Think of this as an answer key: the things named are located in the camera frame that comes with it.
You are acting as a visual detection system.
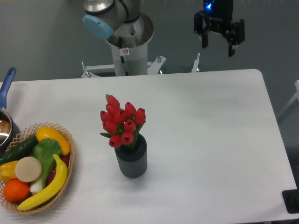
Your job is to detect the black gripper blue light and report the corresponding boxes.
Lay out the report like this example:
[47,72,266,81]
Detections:
[193,0,245,57]

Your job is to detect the red tulip bouquet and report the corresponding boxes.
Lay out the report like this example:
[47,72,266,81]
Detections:
[100,94,146,149]

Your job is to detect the dark grey ribbed vase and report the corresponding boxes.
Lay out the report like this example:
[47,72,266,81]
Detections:
[114,133,147,178]

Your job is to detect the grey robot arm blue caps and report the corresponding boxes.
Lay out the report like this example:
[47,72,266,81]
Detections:
[83,0,245,56]

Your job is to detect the black device at table edge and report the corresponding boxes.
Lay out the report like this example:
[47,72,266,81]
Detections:
[282,189,299,214]

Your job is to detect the purple red vegetable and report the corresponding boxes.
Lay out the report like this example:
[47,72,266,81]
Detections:
[47,155,70,185]

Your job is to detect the yellow squash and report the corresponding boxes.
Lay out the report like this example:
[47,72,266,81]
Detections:
[36,126,71,156]

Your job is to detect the green bok choy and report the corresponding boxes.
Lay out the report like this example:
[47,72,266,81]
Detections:
[30,138,62,195]

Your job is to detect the yellow banana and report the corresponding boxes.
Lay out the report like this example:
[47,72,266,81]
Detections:
[17,154,68,211]

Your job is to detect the woven wicker basket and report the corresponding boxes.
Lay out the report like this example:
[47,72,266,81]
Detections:
[0,122,76,215]

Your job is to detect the green cucumber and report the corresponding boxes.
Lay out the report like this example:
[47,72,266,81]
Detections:
[0,136,38,165]

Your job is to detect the beige round disc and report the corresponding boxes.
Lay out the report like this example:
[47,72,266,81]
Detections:
[14,156,42,182]

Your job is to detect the yellow bell pepper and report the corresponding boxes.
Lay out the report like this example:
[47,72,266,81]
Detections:
[0,161,18,182]

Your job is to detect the orange fruit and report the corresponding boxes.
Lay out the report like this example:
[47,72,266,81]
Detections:
[3,179,29,202]

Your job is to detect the white frame at right edge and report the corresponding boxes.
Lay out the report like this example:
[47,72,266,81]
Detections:
[277,80,299,124]

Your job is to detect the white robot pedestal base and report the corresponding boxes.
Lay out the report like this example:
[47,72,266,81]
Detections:
[80,43,201,79]

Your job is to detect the blue handled saucepan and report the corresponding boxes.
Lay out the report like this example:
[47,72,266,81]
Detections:
[0,67,20,158]

